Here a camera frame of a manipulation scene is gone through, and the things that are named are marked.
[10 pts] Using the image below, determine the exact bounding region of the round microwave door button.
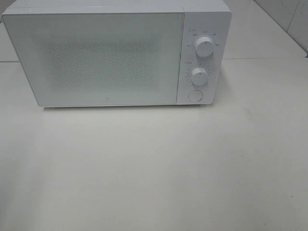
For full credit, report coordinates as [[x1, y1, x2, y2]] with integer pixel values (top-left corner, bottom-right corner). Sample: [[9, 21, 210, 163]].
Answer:
[[188, 90, 203, 102]]

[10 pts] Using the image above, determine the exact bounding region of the white microwave knob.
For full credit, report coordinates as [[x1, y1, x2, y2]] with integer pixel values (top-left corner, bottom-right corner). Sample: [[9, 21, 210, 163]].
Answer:
[[191, 67, 209, 86], [194, 35, 215, 57]]

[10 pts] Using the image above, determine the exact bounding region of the white microwave door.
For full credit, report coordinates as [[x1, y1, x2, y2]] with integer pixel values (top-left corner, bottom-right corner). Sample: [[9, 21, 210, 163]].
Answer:
[[3, 13, 183, 107]]

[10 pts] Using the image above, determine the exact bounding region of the white microwave oven body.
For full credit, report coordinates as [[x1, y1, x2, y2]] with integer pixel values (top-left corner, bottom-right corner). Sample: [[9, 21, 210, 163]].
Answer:
[[1, 0, 232, 106]]

